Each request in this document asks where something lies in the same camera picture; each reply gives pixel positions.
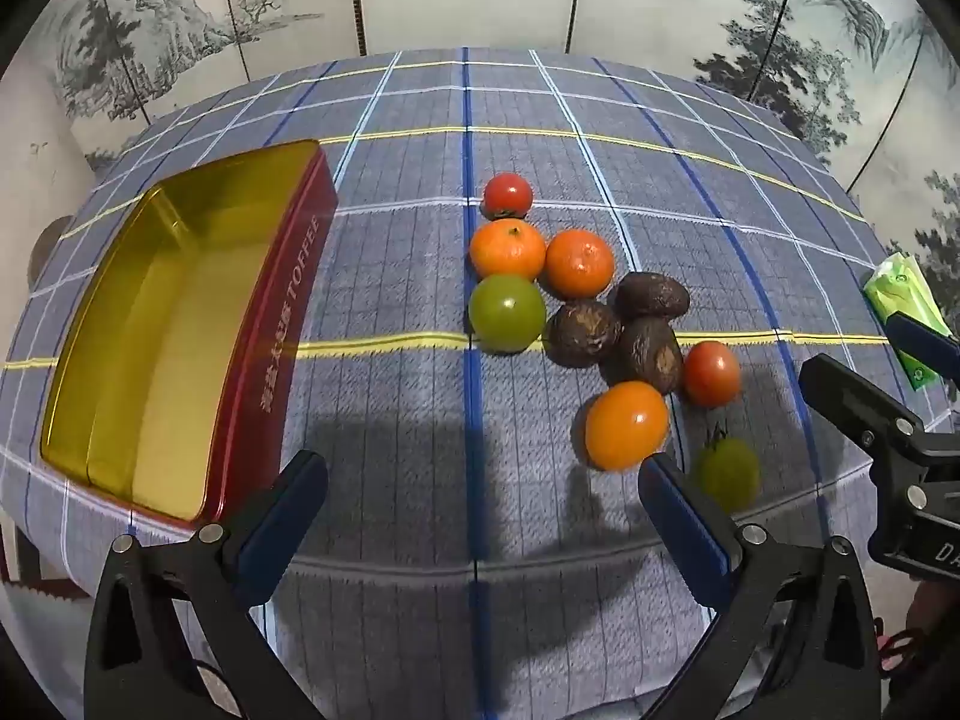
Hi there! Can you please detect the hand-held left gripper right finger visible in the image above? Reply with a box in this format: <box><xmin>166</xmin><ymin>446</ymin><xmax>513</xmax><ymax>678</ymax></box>
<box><xmin>637</xmin><ymin>452</ymin><xmax>880</xmax><ymax>720</ymax></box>

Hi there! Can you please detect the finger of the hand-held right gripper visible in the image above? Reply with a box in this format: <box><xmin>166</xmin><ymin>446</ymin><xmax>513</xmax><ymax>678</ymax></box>
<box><xmin>799</xmin><ymin>353</ymin><xmax>960</xmax><ymax>467</ymax></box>
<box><xmin>885</xmin><ymin>313</ymin><xmax>960</xmax><ymax>374</ymax></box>

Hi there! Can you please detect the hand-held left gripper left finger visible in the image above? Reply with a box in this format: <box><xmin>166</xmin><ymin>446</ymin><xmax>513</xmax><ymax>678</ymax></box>
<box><xmin>84</xmin><ymin>450</ymin><xmax>331</xmax><ymax>720</ymax></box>

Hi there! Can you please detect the small green tomato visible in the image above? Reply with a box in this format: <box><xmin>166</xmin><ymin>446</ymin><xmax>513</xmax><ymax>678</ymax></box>
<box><xmin>694</xmin><ymin>424</ymin><xmax>761</xmax><ymax>512</ymax></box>

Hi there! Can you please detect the orange tomato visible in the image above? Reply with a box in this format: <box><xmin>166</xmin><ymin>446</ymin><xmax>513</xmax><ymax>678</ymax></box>
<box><xmin>584</xmin><ymin>381</ymin><xmax>670</xmax><ymax>472</ymax></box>

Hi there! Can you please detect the red tomato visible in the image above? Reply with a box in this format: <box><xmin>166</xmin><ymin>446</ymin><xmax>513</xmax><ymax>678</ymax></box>
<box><xmin>482</xmin><ymin>172</ymin><xmax>534</xmax><ymax>222</ymax></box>
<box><xmin>682</xmin><ymin>341</ymin><xmax>742</xmax><ymax>408</ymax></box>

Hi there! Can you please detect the brown passion fruit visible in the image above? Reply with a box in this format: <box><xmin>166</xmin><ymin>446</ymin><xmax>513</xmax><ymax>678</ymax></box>
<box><xmin>615</xmin><ymin>271</ymin><xmax>691</xmax><ymax>320</ymax></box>
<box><xmin>544</xmin><ymin>300</ymin><xmax>623</xmax><ymax>369</ymax></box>
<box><xmin>616</xmin><ymin>316</ymin><xmax>684</xmax><ymax>396</ymax></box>

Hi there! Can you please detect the red and gold tin box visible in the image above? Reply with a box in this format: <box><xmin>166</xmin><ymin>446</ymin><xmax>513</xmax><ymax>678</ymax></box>
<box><xmin>39</xmin><ymin>139</ymin><xmax>340</xmax><ymax>526</ymax></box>

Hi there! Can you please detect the large green tomato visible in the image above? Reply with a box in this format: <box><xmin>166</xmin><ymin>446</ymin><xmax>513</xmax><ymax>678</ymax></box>
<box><xmin>469</xmin><ymin>274</ymin><xmax>548</xmax><ymax>354</ymax></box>

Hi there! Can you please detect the orange mandarin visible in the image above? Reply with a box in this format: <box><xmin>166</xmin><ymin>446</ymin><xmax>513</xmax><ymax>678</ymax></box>
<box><xmin>469</xmin><ymin>219</ymin><xmax>548</xmax><ymax>282</ymax></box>
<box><xmin>544</xmin><ymin>229</ymin><xmax>616</xmax><ymax>299</ymax></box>

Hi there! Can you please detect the green wet wipes packet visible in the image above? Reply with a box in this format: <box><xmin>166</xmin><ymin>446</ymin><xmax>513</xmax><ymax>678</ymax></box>
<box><xmin>862</xmin><ymin>253</ymin><xmax>950</xmax><ymax>391</ymax></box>

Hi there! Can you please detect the blue plaid tablecloth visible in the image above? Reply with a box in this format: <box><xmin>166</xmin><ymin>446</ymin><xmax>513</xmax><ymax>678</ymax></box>
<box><xmin>0</xmin><ymin>49</ymin><xmax>957</xmax><ymax>720</ymax></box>

